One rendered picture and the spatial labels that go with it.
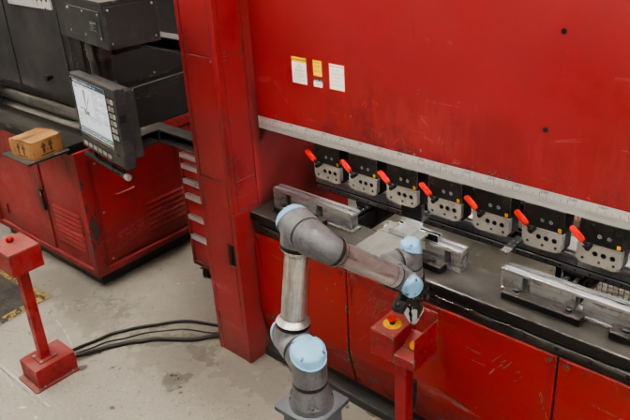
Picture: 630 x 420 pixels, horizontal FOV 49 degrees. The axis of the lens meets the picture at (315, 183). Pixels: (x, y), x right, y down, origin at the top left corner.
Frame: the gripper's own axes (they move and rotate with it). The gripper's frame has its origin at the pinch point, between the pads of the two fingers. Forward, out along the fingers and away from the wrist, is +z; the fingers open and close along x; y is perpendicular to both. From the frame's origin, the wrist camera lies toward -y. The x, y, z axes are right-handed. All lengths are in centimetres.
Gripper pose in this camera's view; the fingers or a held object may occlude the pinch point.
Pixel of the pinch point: (412, 322)
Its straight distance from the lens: 262.2
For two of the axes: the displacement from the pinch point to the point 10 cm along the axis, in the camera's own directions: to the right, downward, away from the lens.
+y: 6.4, -4.3, 6.3
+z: 1.1, 8.7, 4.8
